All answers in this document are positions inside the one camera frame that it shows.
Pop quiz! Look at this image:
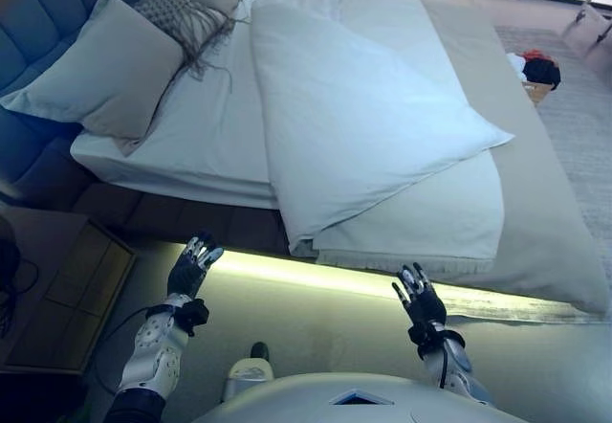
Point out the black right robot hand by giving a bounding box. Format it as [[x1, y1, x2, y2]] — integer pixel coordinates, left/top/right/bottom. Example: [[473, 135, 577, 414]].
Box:
[[392, 262, 448, 326]]

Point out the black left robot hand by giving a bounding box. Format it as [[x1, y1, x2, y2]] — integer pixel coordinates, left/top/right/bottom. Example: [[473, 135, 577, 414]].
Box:
[[166, 232, 225, 299]]

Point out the white fitted bed sheet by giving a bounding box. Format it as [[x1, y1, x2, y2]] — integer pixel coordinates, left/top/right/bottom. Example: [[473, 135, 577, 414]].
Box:
[[70, 0, 281, 212]]

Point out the beige bed blanket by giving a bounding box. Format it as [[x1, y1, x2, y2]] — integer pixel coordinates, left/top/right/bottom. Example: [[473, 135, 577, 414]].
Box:
[[315, 0, 612, 314]]

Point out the white robot leg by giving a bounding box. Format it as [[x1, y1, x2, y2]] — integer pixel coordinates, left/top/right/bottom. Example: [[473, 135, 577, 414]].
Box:
[[222, 341, 274, 403]]

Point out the wooden nightstand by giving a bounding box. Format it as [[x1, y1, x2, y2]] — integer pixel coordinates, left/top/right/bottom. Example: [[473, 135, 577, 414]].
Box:
[[0, 202, 138, 376]]

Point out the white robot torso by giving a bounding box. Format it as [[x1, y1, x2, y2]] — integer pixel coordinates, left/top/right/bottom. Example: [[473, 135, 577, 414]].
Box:
[[190, 371, 520, 423]]

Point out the white duvet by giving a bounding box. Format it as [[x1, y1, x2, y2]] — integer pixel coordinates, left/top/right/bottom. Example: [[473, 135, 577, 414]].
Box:
[[249, 0, 516, 257]]

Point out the large beige pillow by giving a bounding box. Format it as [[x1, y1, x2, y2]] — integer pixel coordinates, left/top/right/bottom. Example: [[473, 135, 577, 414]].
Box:
[[0, 0, 186, 159]]

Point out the grey floor rug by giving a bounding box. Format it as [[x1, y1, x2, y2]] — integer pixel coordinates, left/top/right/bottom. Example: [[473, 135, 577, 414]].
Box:
[[492, 4, 612, 271]]

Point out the wicker laundry basket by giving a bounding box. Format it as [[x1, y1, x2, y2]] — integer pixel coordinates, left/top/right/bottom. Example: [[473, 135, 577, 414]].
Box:
[[523, 80, 558, 106]]

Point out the grey woven fringed cushion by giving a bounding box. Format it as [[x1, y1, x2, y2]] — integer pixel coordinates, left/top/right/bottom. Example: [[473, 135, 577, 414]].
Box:
[[133, 0, 251, 94]]

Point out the white garment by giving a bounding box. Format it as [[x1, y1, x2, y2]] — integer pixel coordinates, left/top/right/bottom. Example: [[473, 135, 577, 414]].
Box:
[[506, 52, 528, 81]]

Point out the black garment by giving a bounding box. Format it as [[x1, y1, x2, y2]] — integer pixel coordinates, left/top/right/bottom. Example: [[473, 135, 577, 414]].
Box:
[[521, 58, 562, 92]]

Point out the red garment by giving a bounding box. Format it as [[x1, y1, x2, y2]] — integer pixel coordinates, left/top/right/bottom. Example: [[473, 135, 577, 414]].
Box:
[[522, 48, 558, 64]]

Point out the grey padded headboard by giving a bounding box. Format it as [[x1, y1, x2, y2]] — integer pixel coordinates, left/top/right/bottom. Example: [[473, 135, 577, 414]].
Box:
[[0, 0, 202, 194]]

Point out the dark bed frame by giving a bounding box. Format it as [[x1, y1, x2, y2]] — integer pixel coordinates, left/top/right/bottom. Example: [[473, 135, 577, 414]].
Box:
[[9, 130, 297, 256]]

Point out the black cable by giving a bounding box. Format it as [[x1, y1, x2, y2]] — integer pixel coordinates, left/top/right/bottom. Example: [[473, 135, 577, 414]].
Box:
[[0, 216, 42, 343]]

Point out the metal stand frame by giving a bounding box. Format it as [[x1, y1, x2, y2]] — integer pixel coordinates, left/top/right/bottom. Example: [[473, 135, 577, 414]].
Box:
[[561, 0, 612, 51]]

